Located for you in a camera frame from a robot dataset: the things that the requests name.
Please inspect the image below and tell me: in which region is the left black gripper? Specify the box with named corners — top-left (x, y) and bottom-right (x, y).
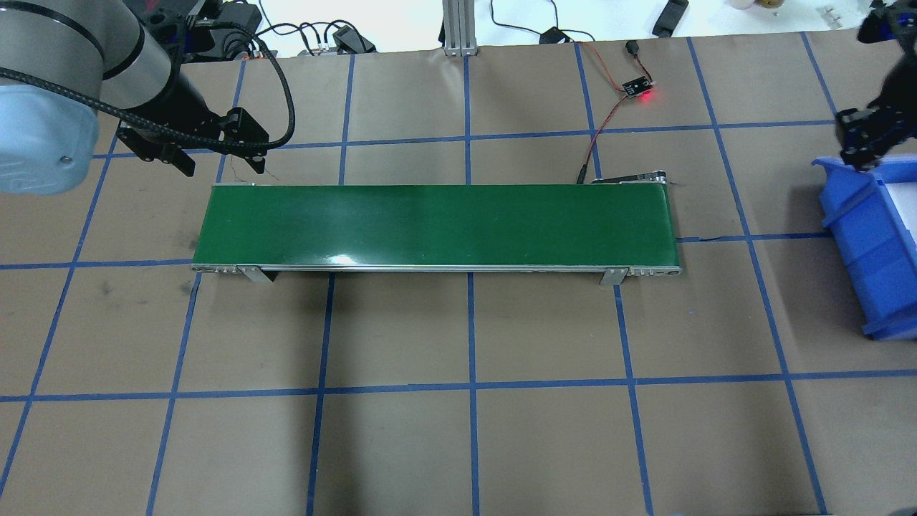
top-left (117, 75), bottom-right (269, 177)

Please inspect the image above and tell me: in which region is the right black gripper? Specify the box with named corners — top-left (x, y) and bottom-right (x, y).
top-left (835, 52), bottom-right (916, 172)

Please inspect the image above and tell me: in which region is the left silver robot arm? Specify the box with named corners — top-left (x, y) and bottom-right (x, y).
top-left (1, 1), bottom-right (269, 196)

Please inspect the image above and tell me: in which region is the blue plastic bin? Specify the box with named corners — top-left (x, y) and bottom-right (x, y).
top-left (812, 153), bottom-right (916, 340)

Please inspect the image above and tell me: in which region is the small sensor board red LED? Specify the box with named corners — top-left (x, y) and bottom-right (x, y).
top-left (621, 75), bottom-right (655, 102)

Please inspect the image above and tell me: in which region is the green conveyor belt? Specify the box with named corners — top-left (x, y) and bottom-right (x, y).
top-left (191, 182), bottom-right (683, 285)

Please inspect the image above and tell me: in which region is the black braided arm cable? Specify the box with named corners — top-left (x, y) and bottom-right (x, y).
top-left (0, 21), bottom-right (296, 153)

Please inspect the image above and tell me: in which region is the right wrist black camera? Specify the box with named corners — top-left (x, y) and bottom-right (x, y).
top-left (857, 1), bottom-right (916, 54)

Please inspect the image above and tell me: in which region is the red black conveyor wire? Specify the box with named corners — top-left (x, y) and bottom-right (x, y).
top-left (575, 42), bottom-right (656, 186)

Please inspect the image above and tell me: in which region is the aluminium frame post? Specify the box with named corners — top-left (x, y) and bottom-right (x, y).
top-left (440, 0), bottom-right (479, 57)

